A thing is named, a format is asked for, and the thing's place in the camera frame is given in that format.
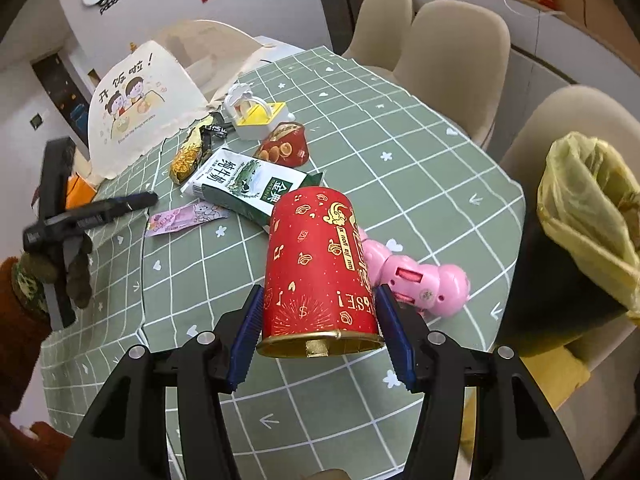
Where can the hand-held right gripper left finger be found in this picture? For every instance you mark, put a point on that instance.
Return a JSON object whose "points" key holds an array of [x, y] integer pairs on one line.
{"points": [[245, 345]]}

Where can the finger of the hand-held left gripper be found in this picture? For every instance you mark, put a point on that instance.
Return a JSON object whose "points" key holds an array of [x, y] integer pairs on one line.
{"points": [[131, 205]]}

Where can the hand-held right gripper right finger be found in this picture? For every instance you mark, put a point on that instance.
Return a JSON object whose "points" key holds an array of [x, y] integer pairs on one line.
{"points": [[397, 345]]}

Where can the pink snack wrapper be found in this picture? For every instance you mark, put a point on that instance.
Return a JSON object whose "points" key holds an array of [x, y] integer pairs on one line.
{"points": [[185, 217]]}

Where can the gold foil wrapper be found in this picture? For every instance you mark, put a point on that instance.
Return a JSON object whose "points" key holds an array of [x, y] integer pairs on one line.
{"points": [[186, 162]]}

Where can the red gold cylindrical can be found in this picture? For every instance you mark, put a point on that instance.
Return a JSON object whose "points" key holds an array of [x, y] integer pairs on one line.
{"points": [[312, 270]]}

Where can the green white milk carton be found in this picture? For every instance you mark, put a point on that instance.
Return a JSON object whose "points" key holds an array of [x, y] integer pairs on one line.
{"points": [[235, 180]]}

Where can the small black wrapper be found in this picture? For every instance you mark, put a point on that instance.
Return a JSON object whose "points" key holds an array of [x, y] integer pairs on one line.
{"points": [[216, 130]]}

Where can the black trash bin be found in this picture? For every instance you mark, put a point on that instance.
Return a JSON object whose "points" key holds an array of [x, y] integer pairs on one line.
{"points": [[545, 285]]}

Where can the red snack packet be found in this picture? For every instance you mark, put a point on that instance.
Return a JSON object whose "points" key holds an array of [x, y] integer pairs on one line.
{"points": [[280, 147]]}

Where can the yellow trash bag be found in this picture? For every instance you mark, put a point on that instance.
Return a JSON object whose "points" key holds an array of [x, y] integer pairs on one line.
{"points": [[585, 200]]}

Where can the person's left forearm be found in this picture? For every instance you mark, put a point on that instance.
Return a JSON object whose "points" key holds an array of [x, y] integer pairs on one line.
{"points": [[20, 355]]}

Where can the person's left hand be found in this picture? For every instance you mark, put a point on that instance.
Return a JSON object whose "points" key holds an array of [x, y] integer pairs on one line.
{"points": [[80, 270]]}

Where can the orange tissue box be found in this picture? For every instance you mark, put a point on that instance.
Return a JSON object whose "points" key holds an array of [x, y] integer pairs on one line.
{"points": [[80, 192]]}

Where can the pink caterpillar toy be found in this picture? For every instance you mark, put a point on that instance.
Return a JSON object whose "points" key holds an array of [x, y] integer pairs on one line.
{"points": [[425, 285]]}

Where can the cartoon print mesh food cover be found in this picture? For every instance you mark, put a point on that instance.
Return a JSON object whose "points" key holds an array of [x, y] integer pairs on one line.
{"points": [[150, 105]]}

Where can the green checked tablecloth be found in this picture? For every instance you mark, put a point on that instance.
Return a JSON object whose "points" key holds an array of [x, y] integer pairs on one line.
{"points": [[320, 420]]}

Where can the white yellow toy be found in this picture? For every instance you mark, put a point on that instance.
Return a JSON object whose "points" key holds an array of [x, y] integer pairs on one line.
{"points": [[255, 120]]}

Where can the beige dining chair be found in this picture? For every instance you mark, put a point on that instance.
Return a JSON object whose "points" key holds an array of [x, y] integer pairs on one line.
{"points": [[530, 127], [455, 65], [380, 30]]}

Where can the wooden shelf cabinet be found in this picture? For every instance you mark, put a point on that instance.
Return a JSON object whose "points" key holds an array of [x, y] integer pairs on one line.
{"points": [[530, 65]]}

